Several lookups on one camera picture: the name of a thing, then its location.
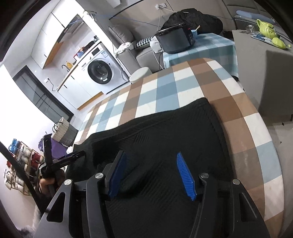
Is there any black knit garment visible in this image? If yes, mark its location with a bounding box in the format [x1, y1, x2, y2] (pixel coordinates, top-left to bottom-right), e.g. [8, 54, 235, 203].
[66, 98, 233, 237]

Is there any white cloth on sofa arm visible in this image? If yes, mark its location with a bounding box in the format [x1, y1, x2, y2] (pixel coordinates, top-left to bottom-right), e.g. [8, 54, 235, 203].
[115, 42, 134, 56]

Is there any black clothes pile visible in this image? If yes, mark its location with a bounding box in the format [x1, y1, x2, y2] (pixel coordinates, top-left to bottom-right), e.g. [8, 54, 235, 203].
[161, 8, 223, 35]

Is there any person's left hand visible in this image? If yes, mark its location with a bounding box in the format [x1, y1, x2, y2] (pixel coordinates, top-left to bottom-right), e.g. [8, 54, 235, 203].
[39, 169, 65, 198]

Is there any shoe rack with shoes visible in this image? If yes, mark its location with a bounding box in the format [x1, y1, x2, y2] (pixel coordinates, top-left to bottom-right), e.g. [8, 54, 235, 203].
[4, 139, 44, 195]

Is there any purple cloth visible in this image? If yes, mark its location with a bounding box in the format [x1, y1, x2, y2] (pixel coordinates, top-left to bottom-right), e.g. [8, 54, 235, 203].
[38, 134, 67, 159]

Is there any woven laundry basket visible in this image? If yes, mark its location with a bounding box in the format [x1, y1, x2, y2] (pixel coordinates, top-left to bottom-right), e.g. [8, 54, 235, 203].
[51, 117, 78, 147]

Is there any checkered plaid tablecloth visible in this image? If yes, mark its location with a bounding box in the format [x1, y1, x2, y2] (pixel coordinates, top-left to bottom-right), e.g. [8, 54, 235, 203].
[75, 58, 284, 221]

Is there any white kitchen cabinet counter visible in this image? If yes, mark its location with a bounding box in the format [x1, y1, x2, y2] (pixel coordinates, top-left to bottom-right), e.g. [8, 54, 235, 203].
[43, 41, 104, 110]

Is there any round white stool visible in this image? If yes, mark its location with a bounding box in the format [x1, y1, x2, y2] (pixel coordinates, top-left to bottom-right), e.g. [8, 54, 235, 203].
[129, 67, 152, 83]

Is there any white washing machine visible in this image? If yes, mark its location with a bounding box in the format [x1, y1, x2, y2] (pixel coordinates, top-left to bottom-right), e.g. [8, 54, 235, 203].
[75, 43, 129, 96]

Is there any houndstooth pillow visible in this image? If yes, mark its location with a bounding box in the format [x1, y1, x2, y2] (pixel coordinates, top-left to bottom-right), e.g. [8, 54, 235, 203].
[134, 36, 153, 50]

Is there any grey cabinet box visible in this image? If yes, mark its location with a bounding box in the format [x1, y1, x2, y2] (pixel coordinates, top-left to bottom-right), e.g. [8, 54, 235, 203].
[232, 30, 292, 116]

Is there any grey sofa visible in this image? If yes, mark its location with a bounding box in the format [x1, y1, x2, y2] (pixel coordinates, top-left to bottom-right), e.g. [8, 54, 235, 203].
[108, 24, 164, 74]

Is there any teal checkered small tablecloth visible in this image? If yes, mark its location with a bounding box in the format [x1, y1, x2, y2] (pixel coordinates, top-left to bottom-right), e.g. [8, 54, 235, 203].
[163, 33, 238, 77]

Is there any black rice cooker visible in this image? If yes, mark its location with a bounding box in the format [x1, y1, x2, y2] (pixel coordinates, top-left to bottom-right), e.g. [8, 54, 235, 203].
[155, 23, 195, 54]

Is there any green teapot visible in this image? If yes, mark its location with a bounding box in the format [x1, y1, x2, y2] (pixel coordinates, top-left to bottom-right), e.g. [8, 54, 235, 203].
[256, 19, 279, 39]

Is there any wall power socket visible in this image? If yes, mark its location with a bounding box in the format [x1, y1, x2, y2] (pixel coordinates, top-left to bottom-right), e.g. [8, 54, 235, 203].
[155, 3, 167, 10]

